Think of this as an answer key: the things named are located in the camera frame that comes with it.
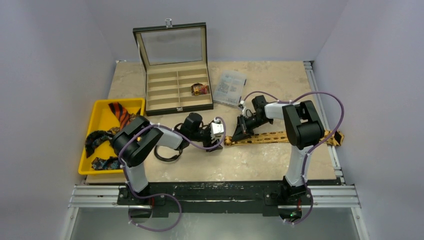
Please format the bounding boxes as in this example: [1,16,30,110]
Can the cream insect print tie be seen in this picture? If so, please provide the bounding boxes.
[224,130,345,147]

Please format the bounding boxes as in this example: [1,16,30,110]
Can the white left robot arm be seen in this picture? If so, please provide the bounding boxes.
[110,112,226,205]

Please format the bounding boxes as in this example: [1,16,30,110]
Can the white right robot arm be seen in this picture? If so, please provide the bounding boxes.
[231,95,325,204]

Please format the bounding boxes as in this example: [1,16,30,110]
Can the rolled colourful tie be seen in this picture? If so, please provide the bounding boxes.
[190,82,210,96]

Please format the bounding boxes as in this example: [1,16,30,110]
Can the clear plastic organiser box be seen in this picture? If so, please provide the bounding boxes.
[212,70,247,108]

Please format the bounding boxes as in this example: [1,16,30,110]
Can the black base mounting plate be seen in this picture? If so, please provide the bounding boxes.
[117,180,314,220]

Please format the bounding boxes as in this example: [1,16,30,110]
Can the orange navy striped tie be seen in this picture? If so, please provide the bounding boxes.
[108,102,131,130]

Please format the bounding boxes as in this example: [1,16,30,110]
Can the black compartment tie box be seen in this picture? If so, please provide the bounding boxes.
[132,18,214,116]

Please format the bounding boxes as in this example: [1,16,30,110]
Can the yellow plastic bin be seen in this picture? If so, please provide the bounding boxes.
[78,98,146,175]

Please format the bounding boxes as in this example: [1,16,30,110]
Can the dark patterned tie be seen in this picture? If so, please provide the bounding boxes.
[84,127,120,171]

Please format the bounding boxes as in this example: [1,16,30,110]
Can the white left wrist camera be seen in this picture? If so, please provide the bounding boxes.
[210,117,226,138]

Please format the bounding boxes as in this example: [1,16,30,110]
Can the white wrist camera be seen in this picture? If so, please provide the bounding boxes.
[210,117,226,138]
[238,100,248,117]

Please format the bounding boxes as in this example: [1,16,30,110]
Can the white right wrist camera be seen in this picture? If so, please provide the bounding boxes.
[238,100,248,117]

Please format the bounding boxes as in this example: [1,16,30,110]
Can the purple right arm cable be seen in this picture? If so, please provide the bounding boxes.
[239,91,345,226]

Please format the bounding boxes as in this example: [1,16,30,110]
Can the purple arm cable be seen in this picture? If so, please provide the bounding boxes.
[239,91,345,226]
[117,116,227,233]

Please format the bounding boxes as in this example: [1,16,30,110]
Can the black coiled cable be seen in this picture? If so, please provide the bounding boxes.
[153,124,186,163]

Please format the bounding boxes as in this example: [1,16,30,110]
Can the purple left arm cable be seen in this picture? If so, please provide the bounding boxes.
[117,116,227,233]

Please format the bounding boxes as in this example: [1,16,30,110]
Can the aluminium frame rail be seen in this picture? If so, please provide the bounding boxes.
[71,61,365,239]

